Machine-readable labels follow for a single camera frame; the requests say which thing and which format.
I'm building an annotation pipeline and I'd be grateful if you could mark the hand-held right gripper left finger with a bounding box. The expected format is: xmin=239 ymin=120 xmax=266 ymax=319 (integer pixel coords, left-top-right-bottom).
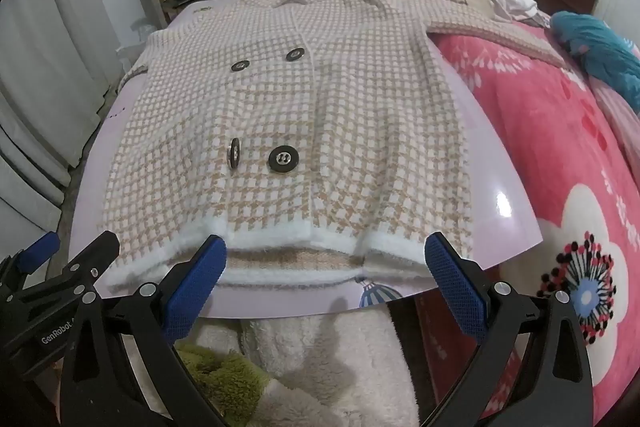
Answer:
xmin=59 ymin=234 xmax=228 ymax=427

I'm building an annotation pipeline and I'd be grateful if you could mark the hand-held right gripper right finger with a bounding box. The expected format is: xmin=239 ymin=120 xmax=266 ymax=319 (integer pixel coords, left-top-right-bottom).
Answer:
xmin=424 ymin=232 xmax=596 ymax=427

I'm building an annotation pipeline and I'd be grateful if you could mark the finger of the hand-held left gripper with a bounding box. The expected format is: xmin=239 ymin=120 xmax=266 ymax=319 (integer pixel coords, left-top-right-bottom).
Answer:
xmin=0 ymin=232 xmax=58 ymax=280
xmin=12 ymin=231 xmax=122 ymax=304

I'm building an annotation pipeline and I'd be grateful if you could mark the beige white checked coat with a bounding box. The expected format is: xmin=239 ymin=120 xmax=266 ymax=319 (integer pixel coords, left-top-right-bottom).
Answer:
xmin=102 ymin=0 xmax=568 ymax=293

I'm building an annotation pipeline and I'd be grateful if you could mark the green fluffy cloth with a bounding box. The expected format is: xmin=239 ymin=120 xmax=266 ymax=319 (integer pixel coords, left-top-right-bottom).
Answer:
xmin=172 ymin=342 xmax=276 ymax=408

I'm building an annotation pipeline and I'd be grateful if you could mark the pink balloon-print table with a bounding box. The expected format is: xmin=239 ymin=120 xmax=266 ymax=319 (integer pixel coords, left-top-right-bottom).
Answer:
xmin=67 ymin=0 xmax=543 ymax=320

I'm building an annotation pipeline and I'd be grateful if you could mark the white fluffy robe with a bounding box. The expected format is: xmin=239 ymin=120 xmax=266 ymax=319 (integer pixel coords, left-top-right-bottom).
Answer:
xmin=192 ymin=302 xmax=421 ymax=427

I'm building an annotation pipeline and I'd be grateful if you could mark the pink floral blanket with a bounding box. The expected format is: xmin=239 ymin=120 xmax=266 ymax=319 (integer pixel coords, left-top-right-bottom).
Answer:
xmin=370 ymin=0 xmax=640 ymax=427

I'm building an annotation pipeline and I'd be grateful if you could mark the white curtain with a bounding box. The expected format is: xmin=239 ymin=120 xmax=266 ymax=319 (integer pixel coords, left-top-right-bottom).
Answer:
xmin=0 ymin=0 xmax=146 ymax=258

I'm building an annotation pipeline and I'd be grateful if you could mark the pink striped pillow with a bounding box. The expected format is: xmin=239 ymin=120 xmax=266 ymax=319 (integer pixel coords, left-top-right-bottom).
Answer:
xmin=592 ymin=77 xmax=640 ymax=152

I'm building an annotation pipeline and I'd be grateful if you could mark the teal patterned pillow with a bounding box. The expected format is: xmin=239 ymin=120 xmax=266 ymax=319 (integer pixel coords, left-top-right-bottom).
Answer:
xmin=550 ymin=11 xmax=640 ymax=112

